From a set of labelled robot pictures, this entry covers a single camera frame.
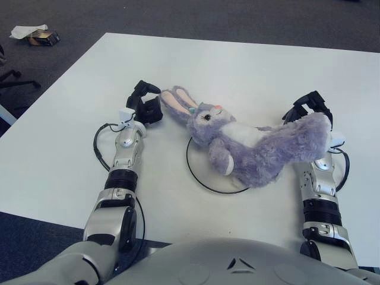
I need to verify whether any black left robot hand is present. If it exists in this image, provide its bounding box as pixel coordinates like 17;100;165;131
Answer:
126;79;164;127

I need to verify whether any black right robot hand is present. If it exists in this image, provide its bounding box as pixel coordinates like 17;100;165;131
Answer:
281;91;333;131

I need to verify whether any purple plush bunny doll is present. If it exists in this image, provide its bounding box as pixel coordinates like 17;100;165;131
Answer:
159;85;333;188

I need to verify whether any white plate with black rim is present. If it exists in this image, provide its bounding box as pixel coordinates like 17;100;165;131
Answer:
186;136;250;195

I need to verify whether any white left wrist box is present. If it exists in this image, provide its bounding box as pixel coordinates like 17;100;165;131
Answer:
118;108;136;125

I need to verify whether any black cardboard box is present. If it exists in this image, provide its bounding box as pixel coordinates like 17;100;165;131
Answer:
26;30;61;47

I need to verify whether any black office chair base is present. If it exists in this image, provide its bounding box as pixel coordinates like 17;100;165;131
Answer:
0;44;42;93

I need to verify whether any white desk corner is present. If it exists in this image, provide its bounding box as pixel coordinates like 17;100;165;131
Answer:
0;103;17;127

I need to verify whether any grey robot torso shell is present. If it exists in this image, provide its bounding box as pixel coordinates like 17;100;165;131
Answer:
112;237;380;285

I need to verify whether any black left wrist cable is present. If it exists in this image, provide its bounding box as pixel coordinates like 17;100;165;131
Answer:
93;123;127;172

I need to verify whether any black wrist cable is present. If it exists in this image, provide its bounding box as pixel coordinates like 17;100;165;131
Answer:
93;123;127;172
332;148;351;191

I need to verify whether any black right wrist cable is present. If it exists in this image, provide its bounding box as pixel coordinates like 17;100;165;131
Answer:
332;148;351;191

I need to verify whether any black left elbow cable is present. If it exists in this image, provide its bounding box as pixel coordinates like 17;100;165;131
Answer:
135;197;147;240

